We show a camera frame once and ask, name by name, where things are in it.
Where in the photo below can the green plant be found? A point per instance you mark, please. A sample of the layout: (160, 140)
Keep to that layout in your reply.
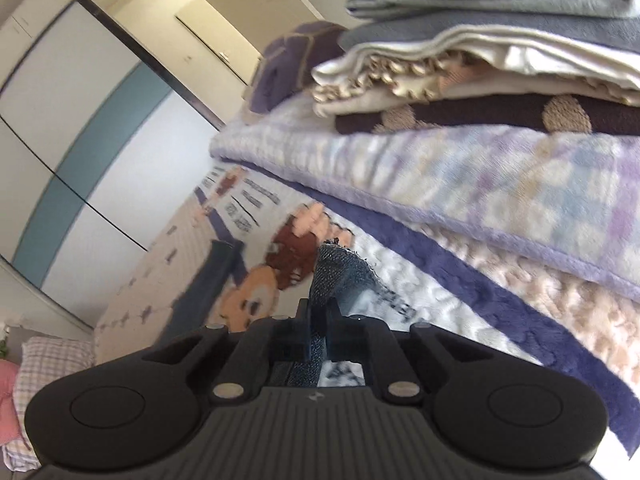
(4, 347)

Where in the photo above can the white corner cabinet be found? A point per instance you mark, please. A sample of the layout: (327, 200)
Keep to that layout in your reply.
(30, 25)

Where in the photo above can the brown polka dot folded garment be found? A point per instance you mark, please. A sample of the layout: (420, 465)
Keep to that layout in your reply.
(475, 115)

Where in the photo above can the purple plaid fleece blanket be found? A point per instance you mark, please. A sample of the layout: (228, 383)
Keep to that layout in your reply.
(450, 180)

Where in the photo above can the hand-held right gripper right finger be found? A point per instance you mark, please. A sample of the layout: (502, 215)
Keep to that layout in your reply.
(350, 340)

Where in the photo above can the printed bear blanket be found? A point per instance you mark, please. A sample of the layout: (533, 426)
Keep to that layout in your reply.
(165, 270)

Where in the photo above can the dark blue jeans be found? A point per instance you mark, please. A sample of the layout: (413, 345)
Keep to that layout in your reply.
(340, 270)

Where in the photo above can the cream door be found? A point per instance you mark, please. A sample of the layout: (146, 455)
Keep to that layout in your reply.
(220, 45)

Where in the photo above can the cream ruffled folded garment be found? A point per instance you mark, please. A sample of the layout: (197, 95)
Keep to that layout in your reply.
(525, 60)

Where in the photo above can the pink pillow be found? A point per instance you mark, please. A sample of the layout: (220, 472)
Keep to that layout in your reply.
(7, 400)

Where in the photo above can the purple checked pillow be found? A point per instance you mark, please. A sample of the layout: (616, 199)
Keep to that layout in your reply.
(45, 365)

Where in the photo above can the white and teal wardrobe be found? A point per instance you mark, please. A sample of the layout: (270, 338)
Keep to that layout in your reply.
(100, 110)

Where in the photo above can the purple patterned cushion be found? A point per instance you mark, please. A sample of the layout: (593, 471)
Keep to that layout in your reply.
(290, 60)

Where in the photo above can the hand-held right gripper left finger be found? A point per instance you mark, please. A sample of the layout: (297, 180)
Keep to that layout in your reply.
(290, 340)

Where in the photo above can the grey folded garment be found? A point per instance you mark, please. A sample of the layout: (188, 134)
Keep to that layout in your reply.
(500, 30)

